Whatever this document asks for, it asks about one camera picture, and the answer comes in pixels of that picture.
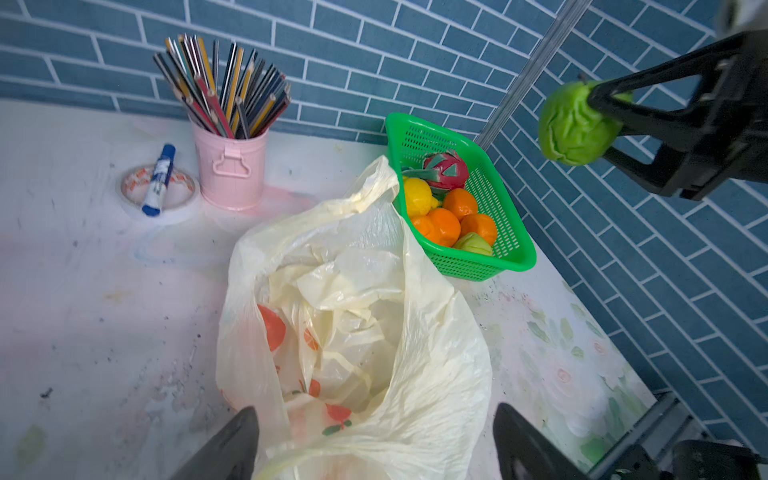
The green pear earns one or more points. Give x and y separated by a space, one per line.
473 243

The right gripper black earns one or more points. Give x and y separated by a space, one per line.
720 88

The green plastic basket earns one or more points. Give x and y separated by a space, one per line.
409 140

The dark green wrinkled fruit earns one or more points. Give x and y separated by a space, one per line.
570 131

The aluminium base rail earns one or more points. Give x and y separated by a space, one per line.
669 443

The blue marker pen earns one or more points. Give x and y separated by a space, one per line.
154 198

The orange fruit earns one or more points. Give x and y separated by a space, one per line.
426 227
460 203
447 226
480 224

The red dragon fruit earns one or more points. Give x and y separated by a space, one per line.
443 172

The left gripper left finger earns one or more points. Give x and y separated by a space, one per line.
230 454

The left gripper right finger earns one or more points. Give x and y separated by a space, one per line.
524 453

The bundle of coloured pencils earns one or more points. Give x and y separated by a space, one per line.
229 92

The pink pencil cup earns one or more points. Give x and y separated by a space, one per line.
231 171

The yellow apple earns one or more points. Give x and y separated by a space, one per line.
419 199

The yellow printed plastic bag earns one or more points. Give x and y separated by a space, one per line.
360 359

